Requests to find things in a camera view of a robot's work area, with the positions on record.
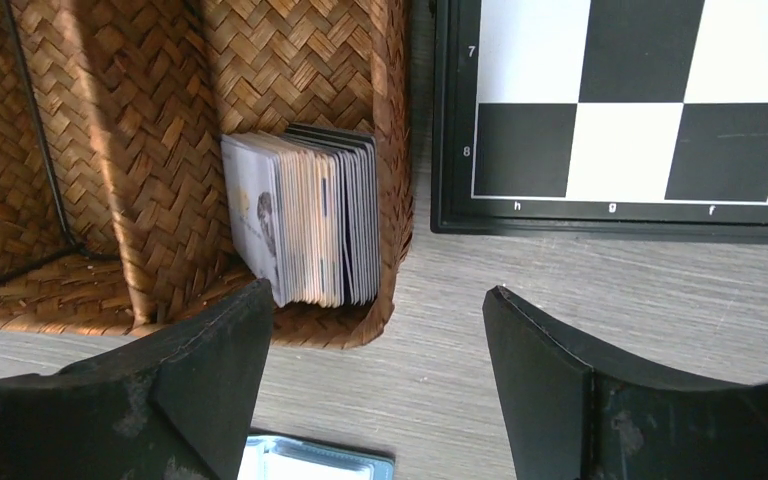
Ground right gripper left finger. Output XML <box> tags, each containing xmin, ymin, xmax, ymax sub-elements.
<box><xmin>0</xmin><ymin>280</ymin><xmax>273</xmax><ymax>479</ymax></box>

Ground black white chessboard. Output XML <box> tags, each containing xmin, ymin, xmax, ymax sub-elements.
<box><xmin>430</xmin><ymin>0</ymin><xmax>768</xmax><ymax>243</ymax></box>

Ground brown wicker basket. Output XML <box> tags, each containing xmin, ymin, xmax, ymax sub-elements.
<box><xmin>0</xmin><ymin>1</ymin><xmax>413</xmax><ymax>349</ymax></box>

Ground blue card holder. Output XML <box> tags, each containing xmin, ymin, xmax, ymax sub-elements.
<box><xmin>237</xmin><ymin>435</ymin><xmax>395</xmax><ymax>480</ymax></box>

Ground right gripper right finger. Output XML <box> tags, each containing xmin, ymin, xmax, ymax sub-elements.
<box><xmin>482</xmin><ymin>286</ymin><xmax>768</xmax><ymax>480</ymax></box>

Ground cards in basket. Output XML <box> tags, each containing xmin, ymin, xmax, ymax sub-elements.
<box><xmin>220</xmin><ymin>123</ymin><xmax>381</xmax><ymax>308</ymax></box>

